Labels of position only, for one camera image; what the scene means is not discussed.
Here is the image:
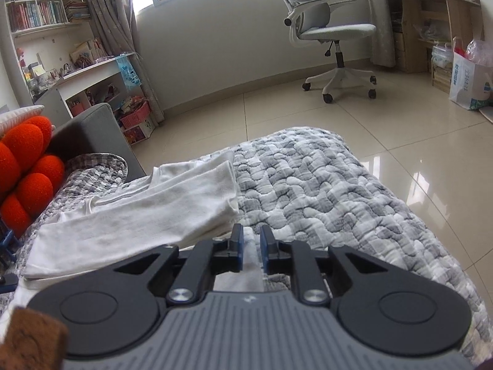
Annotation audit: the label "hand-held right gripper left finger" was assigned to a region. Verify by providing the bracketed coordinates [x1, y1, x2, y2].
[113, 223, 244, 304]

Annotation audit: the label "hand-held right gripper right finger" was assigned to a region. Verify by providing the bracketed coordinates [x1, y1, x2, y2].
[260, 225, 388, 305]

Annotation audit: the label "white printed sweatshirt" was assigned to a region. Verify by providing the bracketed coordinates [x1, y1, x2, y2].
[11, 150, 266, 294]

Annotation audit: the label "grey checked quilt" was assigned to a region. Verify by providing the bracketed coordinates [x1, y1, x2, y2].
[0, 125, 484, 359]

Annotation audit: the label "pink basket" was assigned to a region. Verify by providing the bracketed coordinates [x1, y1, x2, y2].
[119, 100, 151, 130]

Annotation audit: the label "grey sofa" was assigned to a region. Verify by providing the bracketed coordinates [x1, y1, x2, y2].
[50, 103, 147, 180]

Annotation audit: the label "blue plastic bag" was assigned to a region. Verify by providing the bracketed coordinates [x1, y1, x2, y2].
[116, 56, 142, 90]

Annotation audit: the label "white shelf desk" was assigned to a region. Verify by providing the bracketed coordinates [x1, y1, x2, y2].
[4, 0, 157, 124]

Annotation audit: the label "grey office chair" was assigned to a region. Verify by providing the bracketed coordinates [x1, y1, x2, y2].
[261, 0, 378, 104]

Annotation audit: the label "brown fuzzy cloth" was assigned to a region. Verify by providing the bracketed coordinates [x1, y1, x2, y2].
[0, 306, 69, 370]

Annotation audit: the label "dark blue stand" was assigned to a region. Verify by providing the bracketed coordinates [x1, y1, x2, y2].
[0, 220, 18, 263]

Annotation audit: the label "orange flower cushion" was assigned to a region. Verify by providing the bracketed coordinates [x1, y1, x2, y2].
[0, 116, 65, 240]

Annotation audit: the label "clear storage boxes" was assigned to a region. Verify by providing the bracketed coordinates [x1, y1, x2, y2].
[431, 44, 455, 93]

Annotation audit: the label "white striped pillow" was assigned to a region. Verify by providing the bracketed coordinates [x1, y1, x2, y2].
[0, 104, 44, 135]

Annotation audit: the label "patterned grey curtain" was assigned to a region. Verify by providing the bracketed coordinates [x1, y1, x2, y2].
[77, 0, 164, 124]
[360, 0, 397, 68]

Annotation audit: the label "white paper shopping bag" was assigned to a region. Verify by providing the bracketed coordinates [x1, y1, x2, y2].
[449, 38, 493, 110]

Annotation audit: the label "wooden desk with shelves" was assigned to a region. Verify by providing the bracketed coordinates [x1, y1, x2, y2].
[385, 0, 484, 93]

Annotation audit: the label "clear plastic bag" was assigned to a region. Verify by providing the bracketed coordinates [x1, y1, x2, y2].
[466, 39, 493, 66]

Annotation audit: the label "rows of books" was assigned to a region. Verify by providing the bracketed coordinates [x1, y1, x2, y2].
[5, 0, 91, 33]

